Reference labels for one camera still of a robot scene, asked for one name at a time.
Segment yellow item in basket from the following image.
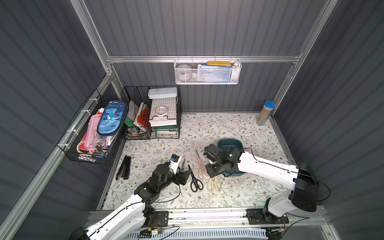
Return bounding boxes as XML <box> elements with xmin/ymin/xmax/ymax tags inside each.
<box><xmin>207</xmin><ymin>61</ymin><xmax>232</xmax><ymax>67</ymax></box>

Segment blue dinosaur pencil case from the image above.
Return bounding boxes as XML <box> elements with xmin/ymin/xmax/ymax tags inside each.
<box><xmin>97</xmin><ymin>100</ymin><xmax>127</xmax><ymax>136</ymax></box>

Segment teal plastic storage box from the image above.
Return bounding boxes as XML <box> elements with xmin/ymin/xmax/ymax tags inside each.
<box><xmin>218</xmin><ymin>139</ymin><xmax>245</xmax><ymax>178</ymax></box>

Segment cream yellow kitchen scissors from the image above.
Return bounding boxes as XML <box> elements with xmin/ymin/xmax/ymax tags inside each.
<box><xmin>207</xmin><ymin>177</ymin><xmax>222</xmax><ymax>193</ymax></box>

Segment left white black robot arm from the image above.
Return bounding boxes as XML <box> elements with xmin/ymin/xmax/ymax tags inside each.
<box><xmin>69</xmin><ymin>161</ymin><xmax>191</xmax><ymax>240</ymax></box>

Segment checkered notebook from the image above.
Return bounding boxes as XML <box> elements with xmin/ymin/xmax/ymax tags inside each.
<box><xmin>149</xmin><ymin>97</ymin><xmax>178</xmax><ymax>127</ymax></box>

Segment white pencil box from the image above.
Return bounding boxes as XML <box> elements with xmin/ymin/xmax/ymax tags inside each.
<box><xmin>148</xmin><ymin>87</ymin><xmax>178</xmax><ymax>100</ymax></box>

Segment white tape roll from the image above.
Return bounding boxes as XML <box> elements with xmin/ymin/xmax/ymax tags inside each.
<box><xmin>176</xmin><ymin>64</ymin><xmax>192</xmax><ymax>82</ymax></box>

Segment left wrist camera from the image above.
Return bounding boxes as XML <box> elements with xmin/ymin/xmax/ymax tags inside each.
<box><xmin>169</xmin><ymin>154</ymin><xmax>180</xmax><ymax>174</ymax></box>

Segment white wire wall basket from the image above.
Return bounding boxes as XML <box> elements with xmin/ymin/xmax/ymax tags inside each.
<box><xmin>174</xmin><ymin>58</ymin><xmax>243</xmax><ymax>85</ymax></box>

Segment large black scissors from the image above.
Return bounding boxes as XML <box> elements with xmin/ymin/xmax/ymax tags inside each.
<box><xmin>188</xmin><ymin>165</ymin><xmax>204</xmax><ymax>193</ymax></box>

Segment black stapler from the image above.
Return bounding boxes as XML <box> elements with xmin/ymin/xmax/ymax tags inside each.
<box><xmin>116</xmin><ymin>156</ymin><xmax>131</xmax><ymax>181</ymax></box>

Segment red notebook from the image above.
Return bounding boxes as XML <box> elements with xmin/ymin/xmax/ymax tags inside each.
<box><xmin>138</xmin><ymin>108</ymin><xmax>151</xmax><ymax>127</ymax></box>

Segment black wire desk organizer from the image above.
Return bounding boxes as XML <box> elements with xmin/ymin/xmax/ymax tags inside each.
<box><xmin>122</xmin><ymin>85</ymin><xmax>182</xmax><ymax>140</ymax></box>

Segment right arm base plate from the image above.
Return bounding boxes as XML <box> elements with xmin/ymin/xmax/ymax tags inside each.
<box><xmin>246</xmin><ymin>209</ymin><xmax>289</xmax><ymax>225</ymax></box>

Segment blue white packet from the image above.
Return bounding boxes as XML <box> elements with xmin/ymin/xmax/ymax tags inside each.
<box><xmin>197</xmin><ymin>65</ymin><xmax>232</xmax><ymax>83</ymax></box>

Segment pink scissors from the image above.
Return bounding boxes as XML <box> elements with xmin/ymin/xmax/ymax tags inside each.
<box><xmin>195</xmin><ymin>150</ymin><xmax>209</xmax><ymax>180</ymax></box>

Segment colored pencil tube blue lid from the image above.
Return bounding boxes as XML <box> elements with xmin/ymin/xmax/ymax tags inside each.
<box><xmin>257</xmin><ymin>101</ymin><xmax>276</xmax><ymax>126</ymax></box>

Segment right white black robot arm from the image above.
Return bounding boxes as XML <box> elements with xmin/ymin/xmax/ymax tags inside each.
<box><xmin>203</xmin><ymin>144</ymin><xmax>320</xmax><ymax>222</ymax></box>

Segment black wire side basket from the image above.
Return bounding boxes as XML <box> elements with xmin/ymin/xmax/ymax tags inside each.
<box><xmin>57</xmin><ymin>90</ymin><xmax>129</xmax><ymax>165</ymax></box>

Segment pink pencil case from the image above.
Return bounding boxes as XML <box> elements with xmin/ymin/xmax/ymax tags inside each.
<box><xmin>84</xmin><ymin>114</ymin><xmax>102</xmax><ymax>151</ymax></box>

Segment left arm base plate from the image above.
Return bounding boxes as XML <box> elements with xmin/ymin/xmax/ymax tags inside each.
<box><xmin>143</xmin><ymin>211</ymin><xmax>169</xmax><ymax>228</ymax></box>

